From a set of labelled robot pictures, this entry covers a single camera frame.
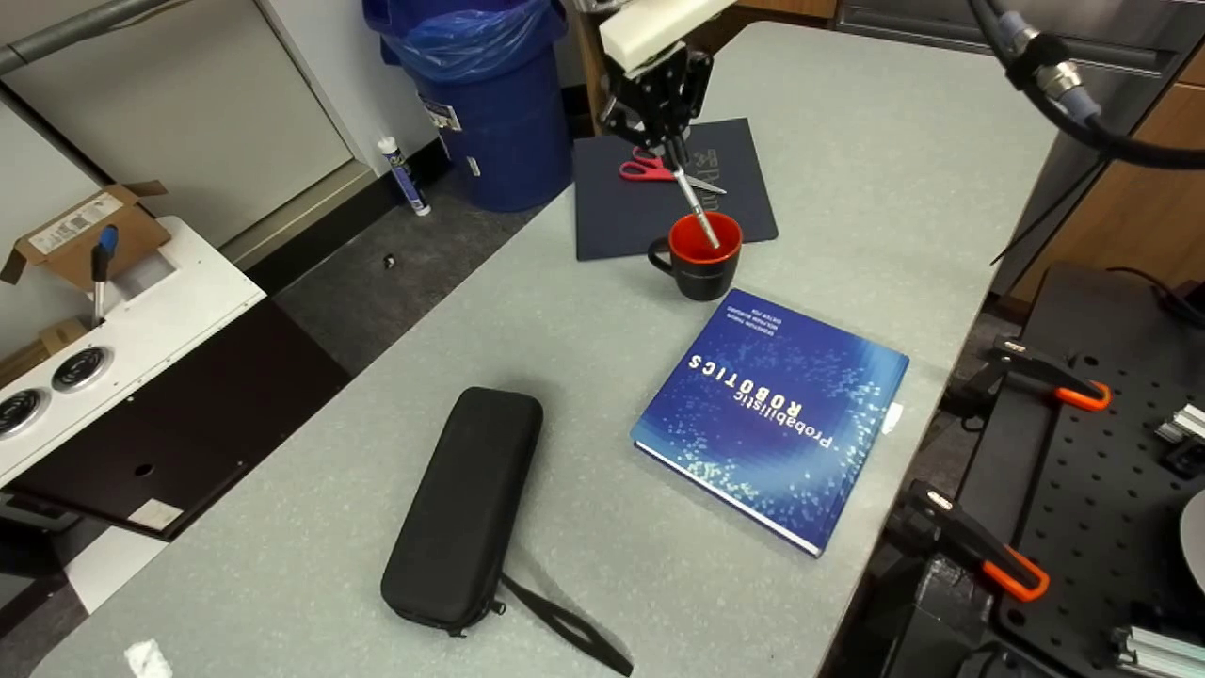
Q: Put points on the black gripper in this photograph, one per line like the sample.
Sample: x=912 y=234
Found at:
x=655 y=99

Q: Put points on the white pen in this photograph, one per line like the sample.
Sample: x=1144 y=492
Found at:
x=695 y=203

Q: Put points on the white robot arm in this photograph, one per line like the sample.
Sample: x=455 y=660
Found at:
x=642 y=28

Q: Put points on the black mug red inside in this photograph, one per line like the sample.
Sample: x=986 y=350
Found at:
x=699 y=253

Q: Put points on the dark navy binder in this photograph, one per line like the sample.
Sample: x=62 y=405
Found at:
x=622 y=217

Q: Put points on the blue trash bin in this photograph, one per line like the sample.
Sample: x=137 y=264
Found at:
x=487 y=81

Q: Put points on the white blue bottle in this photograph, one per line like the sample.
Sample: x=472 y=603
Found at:
x=401 y=175

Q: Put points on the blue robotics book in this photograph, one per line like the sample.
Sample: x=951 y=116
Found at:
x=772 y=411

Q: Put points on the orange black clamp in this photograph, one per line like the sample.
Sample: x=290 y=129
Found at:
x=1072 y=389

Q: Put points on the black zip case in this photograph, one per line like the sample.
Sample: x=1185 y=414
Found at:
x=450 y=549

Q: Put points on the white side table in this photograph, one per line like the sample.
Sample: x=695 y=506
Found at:
x=144 y=336

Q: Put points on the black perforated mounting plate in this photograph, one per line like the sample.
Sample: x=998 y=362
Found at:
x=1087 y=495

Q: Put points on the cardboard box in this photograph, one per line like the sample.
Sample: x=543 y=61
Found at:
x=100 y=237

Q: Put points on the red handled scissors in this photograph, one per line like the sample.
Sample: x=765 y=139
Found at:
x=655 y=172

